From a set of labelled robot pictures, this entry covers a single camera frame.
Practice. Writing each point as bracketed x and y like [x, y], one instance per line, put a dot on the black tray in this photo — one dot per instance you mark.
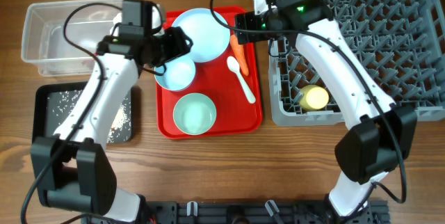
[41, 103]

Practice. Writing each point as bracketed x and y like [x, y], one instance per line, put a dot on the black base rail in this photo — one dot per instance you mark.
[300, 212]

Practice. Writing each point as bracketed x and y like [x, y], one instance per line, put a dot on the white plastic spoon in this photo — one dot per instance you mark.
[234, 67]

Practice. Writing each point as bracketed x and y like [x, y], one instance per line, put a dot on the clear plastic bin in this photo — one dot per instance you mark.
[43, 43]

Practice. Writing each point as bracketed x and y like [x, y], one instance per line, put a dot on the white tissue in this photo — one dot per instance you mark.
[116, 22]

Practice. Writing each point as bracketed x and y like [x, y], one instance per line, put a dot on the mint green bowl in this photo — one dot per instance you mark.
[194, 114]

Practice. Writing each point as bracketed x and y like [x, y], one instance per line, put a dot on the red plastic tray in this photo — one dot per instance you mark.
[235, 115]

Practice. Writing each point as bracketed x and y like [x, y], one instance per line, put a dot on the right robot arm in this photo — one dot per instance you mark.
[380, 132]

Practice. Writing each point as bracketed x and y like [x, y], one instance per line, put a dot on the spilled white rice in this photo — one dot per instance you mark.
[60, 105]

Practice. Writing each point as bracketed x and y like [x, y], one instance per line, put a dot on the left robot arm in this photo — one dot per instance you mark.
[71, 169]

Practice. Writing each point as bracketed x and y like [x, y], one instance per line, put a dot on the light blue plate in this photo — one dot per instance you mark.
[210, 39]

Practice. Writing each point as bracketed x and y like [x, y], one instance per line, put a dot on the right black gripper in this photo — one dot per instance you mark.
[241, 28]

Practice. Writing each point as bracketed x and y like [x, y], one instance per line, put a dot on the grey dishwasher rack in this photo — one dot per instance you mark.
[399, 42]

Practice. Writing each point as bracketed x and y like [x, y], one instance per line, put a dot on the orange carrot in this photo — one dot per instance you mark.
[239, 54]

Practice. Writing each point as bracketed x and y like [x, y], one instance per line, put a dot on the yellow plastic cup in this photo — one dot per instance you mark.
[313, 98]

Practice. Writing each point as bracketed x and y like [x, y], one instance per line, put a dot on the light blue bowl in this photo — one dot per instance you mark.
[177, 75]

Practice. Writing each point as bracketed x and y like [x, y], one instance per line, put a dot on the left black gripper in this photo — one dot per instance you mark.
[179, 47]

